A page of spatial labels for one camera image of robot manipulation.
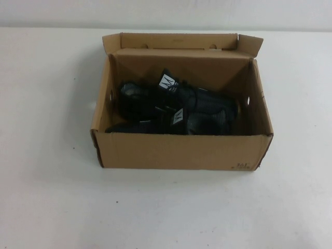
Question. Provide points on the black knit sneaker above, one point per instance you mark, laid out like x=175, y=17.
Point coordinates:
x=129, y=128
x=207, y=101

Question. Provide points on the brown cardboard shoe box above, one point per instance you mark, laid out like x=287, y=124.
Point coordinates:
x=181, y=153

